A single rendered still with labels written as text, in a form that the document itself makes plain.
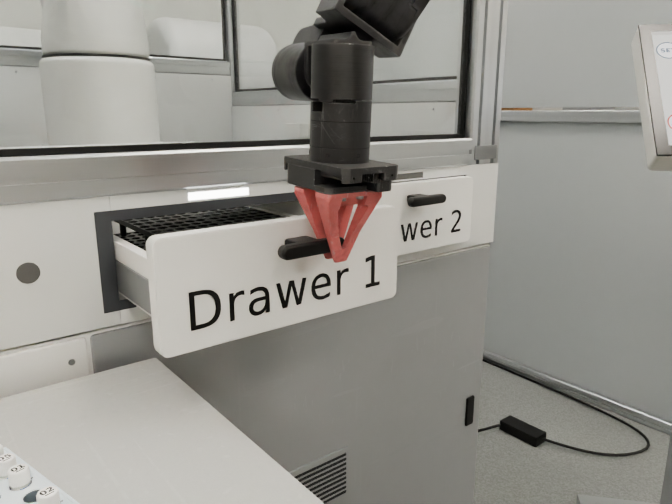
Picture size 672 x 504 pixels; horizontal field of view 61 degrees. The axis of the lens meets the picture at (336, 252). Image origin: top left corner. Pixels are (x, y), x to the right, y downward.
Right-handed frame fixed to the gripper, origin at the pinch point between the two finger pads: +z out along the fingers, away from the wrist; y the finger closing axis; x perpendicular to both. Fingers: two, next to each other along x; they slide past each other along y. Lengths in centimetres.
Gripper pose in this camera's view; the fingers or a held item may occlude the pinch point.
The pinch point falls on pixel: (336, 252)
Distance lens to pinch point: 56.8
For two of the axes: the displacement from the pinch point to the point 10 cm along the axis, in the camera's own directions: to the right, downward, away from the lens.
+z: -0.3, 9.6, 2.8
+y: -6.0, -2.4, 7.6
